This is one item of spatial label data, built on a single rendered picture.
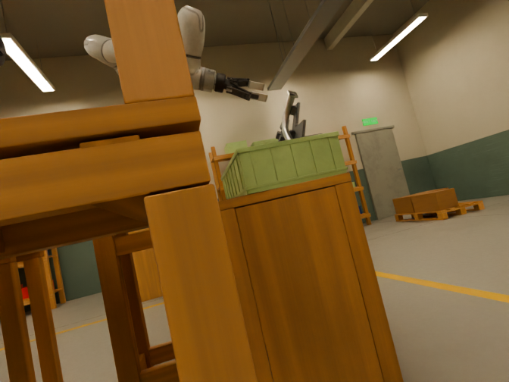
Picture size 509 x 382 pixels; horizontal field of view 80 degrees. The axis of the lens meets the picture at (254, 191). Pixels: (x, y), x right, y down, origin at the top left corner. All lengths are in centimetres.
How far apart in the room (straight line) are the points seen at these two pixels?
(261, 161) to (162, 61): 74
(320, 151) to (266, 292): 56
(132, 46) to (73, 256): 620
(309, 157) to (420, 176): 763
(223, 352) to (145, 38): 41
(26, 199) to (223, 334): 28
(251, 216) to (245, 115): 594
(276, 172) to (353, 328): 62
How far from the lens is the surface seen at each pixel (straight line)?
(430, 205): 580
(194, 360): 42
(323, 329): 121
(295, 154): 117
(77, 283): 659
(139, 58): 46
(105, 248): 129
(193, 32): 128
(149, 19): 49
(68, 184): 42
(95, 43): 171
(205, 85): 130
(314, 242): 115
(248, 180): 111
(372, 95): 858
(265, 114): 711
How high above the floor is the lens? 70
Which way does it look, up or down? 5 degrees up
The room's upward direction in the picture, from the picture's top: 13 degrees counter-clockwise
